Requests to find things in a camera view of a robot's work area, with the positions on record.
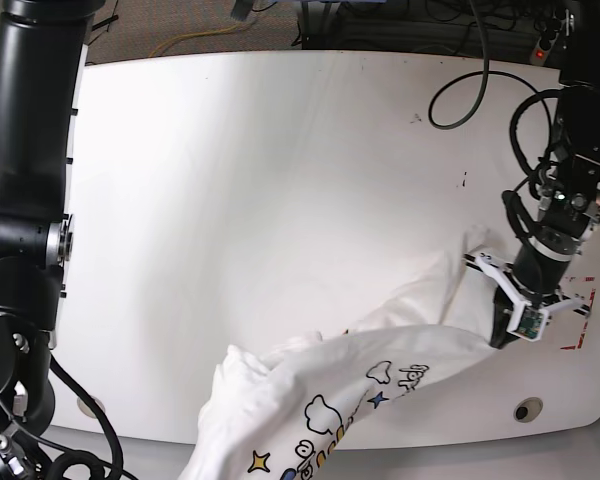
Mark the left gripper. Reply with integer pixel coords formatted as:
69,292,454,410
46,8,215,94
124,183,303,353
465,234,583,350

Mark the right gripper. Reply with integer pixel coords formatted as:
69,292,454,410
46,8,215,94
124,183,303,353
0,389,56,480

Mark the white printed T-shirt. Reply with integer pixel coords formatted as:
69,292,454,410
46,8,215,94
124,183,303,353
182,226,495,479

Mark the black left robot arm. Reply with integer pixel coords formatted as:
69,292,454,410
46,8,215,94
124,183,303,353
466,1,600,349

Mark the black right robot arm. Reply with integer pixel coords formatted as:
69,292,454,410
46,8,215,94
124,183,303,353
0,1,100,479

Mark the red tape rectangle marking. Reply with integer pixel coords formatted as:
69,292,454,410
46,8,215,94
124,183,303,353
557,275,597,352

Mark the left table grommet hole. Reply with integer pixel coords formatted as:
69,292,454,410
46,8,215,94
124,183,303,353
77,397,106,419

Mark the table grommet hole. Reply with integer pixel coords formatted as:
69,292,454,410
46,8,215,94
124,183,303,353
513,397,544,423
77,397,106,419

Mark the right table grommet hole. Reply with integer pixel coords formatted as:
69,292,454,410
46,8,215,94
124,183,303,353
513,397,544,423

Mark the power strip with red light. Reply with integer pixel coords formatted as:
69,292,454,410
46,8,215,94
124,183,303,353
529,30,559,66

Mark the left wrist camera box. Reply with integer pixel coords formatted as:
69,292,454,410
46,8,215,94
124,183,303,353
507,305,549,342

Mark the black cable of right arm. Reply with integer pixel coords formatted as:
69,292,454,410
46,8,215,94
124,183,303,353
44,349,141,480

